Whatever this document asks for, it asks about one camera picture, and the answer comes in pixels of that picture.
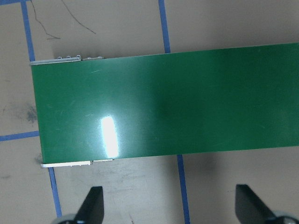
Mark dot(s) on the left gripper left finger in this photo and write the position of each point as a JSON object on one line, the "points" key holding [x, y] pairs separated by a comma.
{"points": [[92, 209]]}

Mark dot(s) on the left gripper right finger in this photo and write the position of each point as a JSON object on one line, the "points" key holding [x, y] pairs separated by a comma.
{"points": [[249, 208]]}

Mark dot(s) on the green conveyor belt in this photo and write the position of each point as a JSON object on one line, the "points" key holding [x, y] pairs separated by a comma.
{"points": [[178, 103]]}

